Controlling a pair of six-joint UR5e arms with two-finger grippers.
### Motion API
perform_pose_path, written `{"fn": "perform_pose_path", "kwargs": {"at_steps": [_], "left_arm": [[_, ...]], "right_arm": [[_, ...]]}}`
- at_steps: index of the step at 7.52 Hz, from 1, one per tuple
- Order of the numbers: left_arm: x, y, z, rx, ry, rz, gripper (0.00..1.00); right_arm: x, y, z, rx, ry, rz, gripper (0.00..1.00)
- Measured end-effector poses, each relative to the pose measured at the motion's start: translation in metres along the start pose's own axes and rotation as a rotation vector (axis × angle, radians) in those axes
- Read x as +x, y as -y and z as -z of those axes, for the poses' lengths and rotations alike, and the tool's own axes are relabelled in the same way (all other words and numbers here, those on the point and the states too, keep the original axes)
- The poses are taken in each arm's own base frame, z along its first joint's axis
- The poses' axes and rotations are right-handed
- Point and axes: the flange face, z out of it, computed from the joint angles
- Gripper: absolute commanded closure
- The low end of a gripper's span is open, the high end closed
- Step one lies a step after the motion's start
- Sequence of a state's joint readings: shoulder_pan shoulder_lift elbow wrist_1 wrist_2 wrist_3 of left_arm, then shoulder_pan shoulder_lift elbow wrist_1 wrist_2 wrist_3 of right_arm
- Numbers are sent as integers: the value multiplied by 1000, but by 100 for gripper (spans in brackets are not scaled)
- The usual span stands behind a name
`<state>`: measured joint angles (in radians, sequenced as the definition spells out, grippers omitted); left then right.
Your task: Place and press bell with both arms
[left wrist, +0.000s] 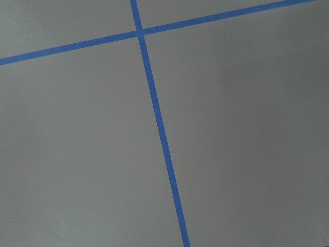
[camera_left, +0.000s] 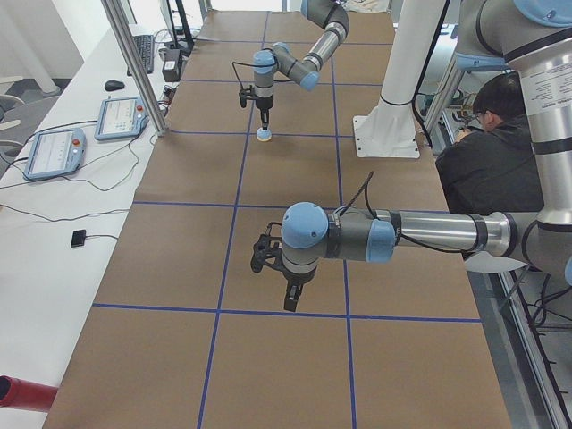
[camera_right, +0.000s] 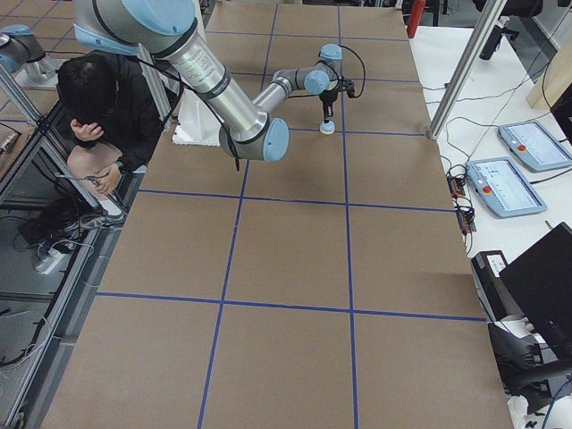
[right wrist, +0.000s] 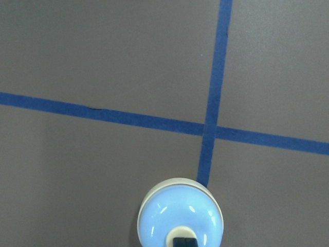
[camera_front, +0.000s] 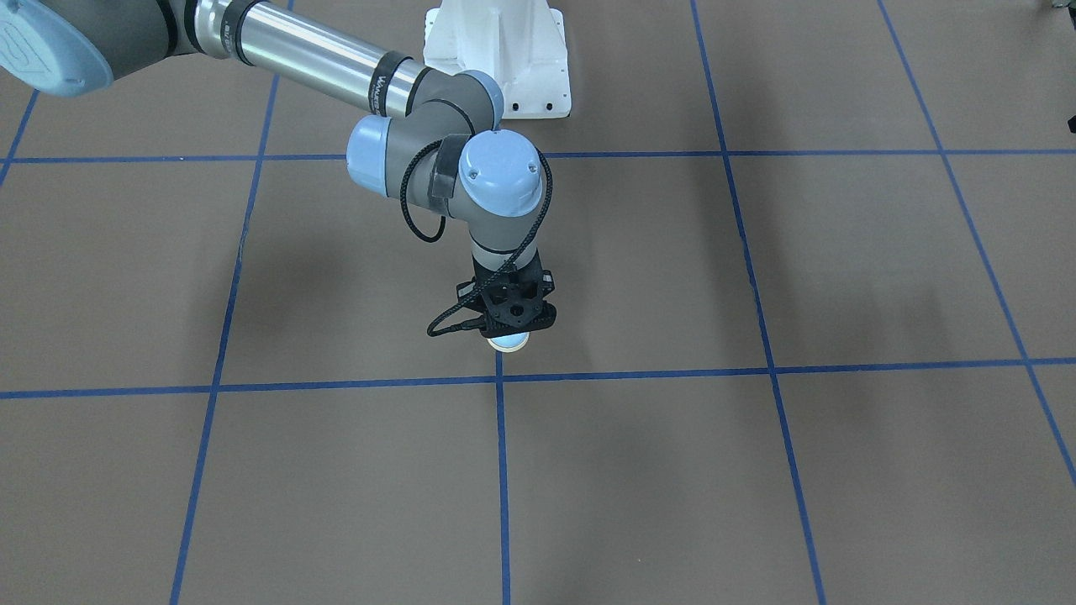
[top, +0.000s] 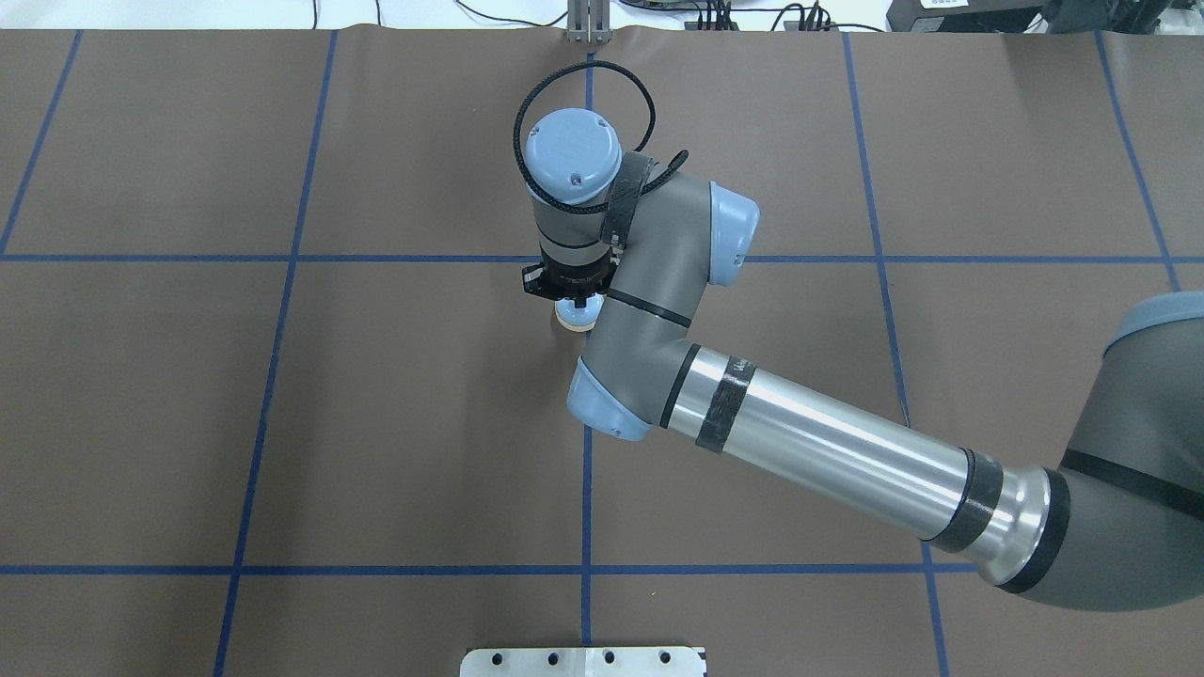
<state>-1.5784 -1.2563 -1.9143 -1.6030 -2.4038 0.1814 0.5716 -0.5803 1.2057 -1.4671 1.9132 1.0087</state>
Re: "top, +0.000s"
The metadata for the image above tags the white central pedestal column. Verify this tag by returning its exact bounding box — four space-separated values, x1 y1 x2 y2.
459 646 708 676

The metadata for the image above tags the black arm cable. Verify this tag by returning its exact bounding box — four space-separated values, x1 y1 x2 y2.
513 60 690 213

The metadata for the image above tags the blue cream call bell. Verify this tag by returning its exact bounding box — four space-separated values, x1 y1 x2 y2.
553 294 604 332

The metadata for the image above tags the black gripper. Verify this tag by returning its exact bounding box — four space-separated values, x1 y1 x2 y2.
523 264 616 304

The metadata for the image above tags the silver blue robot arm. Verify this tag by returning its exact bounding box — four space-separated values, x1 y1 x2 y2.
513 108 1203 612

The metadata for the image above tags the aluminium frame post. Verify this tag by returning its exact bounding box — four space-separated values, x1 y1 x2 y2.
563 0 613 45

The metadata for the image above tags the black box with label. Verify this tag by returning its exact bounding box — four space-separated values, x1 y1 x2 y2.
886 1 1046 34

